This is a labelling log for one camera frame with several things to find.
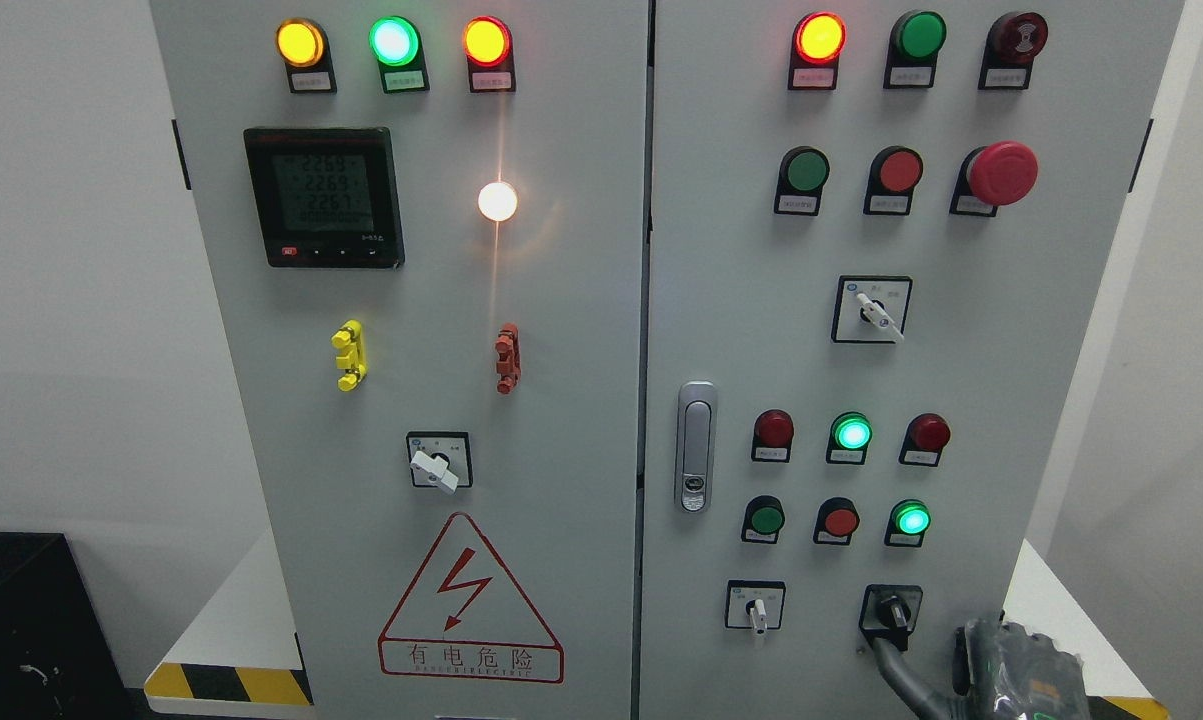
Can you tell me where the red emergency stop mushroom button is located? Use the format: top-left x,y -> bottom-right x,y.
949,141 -> 1039,218

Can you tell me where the green lit indicator middle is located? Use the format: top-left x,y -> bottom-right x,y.
825,411 -> 875,466

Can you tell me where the black rotary knob switch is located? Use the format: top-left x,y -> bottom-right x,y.
860,584 -> 924,651

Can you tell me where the black digital power meter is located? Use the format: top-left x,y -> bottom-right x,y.
243,127 -> 405,269

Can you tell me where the white selector switch upper right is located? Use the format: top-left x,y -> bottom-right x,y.
831,275 -> 913,345

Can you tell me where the silver door latch handle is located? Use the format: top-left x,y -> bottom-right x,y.
674,381 -> 717,512

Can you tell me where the green push button upper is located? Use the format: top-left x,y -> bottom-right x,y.
774,145 -> 830,218

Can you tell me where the white lever rotary switch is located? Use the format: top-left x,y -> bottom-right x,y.
405,430 -> 474,495

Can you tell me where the green lit indicator light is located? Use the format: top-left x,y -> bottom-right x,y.
368,14 -> 429,94

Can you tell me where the orange indicator light right door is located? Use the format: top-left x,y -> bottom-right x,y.
788,12 -> 847,91

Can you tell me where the white selector switch lower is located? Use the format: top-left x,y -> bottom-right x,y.
724,579 -> 787,645

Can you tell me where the orange indicator light door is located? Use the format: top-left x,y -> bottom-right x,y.
461,14 -> 517,94
788,12 -> 847,91

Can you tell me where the white platform with hazard stripes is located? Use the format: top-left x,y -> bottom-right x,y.
143,529 -> 1169,719

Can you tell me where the orange indicator light left door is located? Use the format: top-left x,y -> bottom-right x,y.
461,14 -> 517,94

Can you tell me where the dark red buzzer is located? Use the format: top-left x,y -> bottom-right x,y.
979,12 -> 1049,91

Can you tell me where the red push button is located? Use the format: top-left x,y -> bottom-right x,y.
863,145 -> 924,218
812,496 -> 861,546

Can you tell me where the white selector switch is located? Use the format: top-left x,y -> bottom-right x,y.
724,579 -> 787,645
831,275 -> 913,345

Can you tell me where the dark green indicator light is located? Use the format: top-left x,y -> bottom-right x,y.
883,10 -> 947,90

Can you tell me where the dark red indicator light right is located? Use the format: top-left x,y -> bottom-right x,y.
897,413 -> 952,468

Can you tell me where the red push button lower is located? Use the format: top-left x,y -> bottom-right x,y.
812,496 -> 861,546

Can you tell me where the grey electrical control cabinet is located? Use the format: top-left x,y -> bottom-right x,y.
150,1 -> 1185,719

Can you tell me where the red push button upper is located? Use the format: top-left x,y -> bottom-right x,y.
863,145 -> 924,218

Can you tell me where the yellow terminal connector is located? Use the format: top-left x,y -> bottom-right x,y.
331,319 -> 368,392

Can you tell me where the yellow indicator light top left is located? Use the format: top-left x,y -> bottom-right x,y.
275,17 -> 337,94

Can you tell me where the red electric hazard warning sticker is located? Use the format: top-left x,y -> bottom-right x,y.
378,512 -> 565,684

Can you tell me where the dark red indicator light left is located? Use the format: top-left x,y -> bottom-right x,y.
751,409 -> 796,462

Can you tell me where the white lit indicator lamp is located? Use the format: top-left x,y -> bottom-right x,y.
478,179 -> 518,224

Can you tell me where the dark red indicator light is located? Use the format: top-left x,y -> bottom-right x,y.
751,409 -> 796,462
897,413 -> 952,468

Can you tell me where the red terminal connector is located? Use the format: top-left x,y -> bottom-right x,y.
493,323 -> 522,395

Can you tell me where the green lit push button lower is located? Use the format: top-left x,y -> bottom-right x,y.
883,498 -> 934,548

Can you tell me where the black box lower left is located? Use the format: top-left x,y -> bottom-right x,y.
0,532 -> 134,719

